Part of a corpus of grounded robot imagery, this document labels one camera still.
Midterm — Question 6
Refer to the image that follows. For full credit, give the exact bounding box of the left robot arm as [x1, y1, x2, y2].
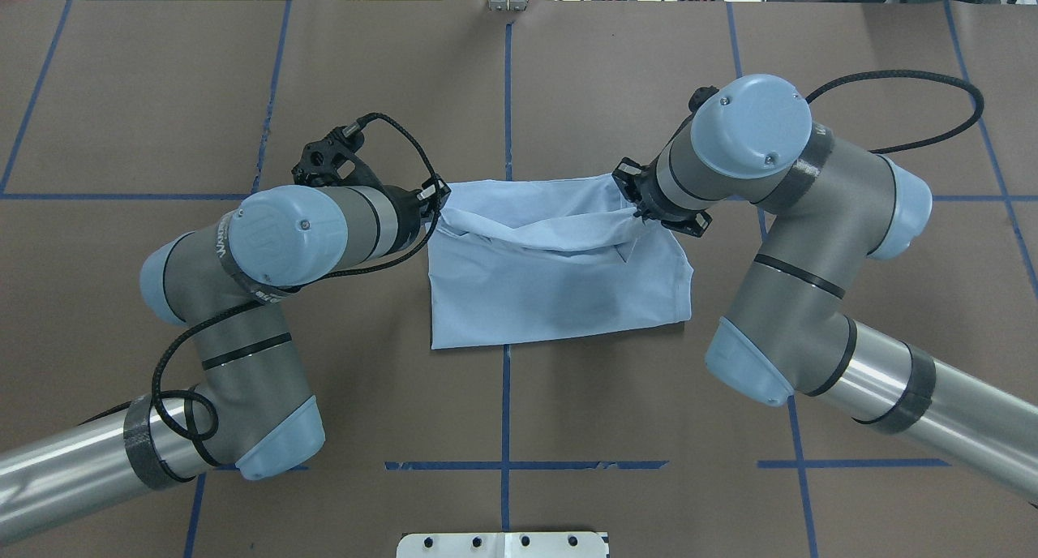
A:
[2, 176, 450, 543]

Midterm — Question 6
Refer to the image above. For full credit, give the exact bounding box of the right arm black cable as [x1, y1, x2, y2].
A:
[805, 69, 985, 155]

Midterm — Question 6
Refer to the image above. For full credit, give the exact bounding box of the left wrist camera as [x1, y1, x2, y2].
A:
[290, 133, 378, 187]

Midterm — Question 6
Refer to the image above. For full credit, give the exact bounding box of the light blue t-shirt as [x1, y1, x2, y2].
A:
[427, 174, 693, 348]

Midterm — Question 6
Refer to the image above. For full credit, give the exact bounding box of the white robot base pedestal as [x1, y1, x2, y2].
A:
[397, 530, 611, 557]

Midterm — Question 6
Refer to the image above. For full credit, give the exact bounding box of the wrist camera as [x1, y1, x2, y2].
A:
[290, 133, 378, 187]
[688, 86, 719, 115]

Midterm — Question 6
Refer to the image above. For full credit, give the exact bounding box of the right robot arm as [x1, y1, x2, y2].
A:
[612, 74, 1037, 504]

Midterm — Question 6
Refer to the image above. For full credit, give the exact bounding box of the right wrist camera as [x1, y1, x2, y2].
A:
[688, 86, 719, 115]

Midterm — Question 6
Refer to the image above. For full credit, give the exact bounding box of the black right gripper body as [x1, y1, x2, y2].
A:
[612, 157, 712, 238]

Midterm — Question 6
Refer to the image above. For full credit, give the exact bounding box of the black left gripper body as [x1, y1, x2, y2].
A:
[397, 177, 450, 247]

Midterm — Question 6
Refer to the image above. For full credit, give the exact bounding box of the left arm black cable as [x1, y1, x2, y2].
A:
[151, 112, 443, 470]

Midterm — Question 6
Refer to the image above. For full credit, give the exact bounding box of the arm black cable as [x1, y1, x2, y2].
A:
[805, 69, 985, 155]
[151, 112, 443, 470]

